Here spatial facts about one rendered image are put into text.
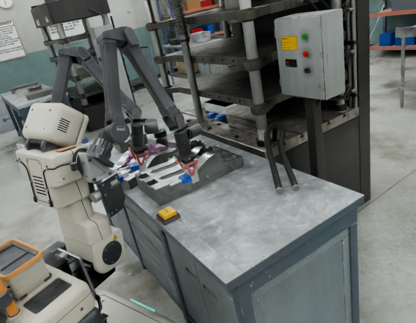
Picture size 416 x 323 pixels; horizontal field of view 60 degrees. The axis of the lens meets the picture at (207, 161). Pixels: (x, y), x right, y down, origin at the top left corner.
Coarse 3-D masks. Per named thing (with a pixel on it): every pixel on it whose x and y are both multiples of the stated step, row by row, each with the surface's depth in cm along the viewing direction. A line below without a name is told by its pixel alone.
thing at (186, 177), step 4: (192, 168) 162; (188, 172) 159; (196, 172) 160; (180, 176) 160; (184, 176) 159; (188, 176) 159; (192, 176) 159; (196, 176) 160; (180, 180) 159; (184, 180) 158; (188, 180) 159; (192, 180) 160; (196, 180) 161; (172, 184) 157; (184, 184) 158
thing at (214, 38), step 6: (216, 36) 712; (222, 36) 692; (204, 42) 693; (174, 48) 738; (180, 48) 715; (210, 66) 648; (174, 72) 820; (198, 72) 770; (210, 72) 653; (186, 78) 748
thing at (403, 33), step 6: (396, 30) 402; (402, 30) 397; (408, 30) 392; (414, 30) 388; (396, 36) 404; (402, 36) 399; (408, 36) 394; (414, 36) 390; (402, 42) 407; (402, 48) 409; (402, 54) 412; (402, 60) 415; (402, 66) 417; (402, 72) 420; (402, 78) 423; (414, 78) 448; (402, 84) 425; (408, 84) 432; (414, 84) 429; (402, 90) 428; (408, 90) 421; (414, 90) 416; (402, 96) 431; (402, 102) 434
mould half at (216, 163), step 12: (204, 156) 180; (216, 156) 179; (228, 156) 191; (240, 156) 188; (156, 168) 188; (180, 168) 184; (204, 168) 177; (216, 168) 181; (228, 168) 185; (144, 180) 177; (168, 180) 172; (204, 180) 179; (144, 192) 184; (156, 192) 166; (168, 192) 169; (180, 192) 173
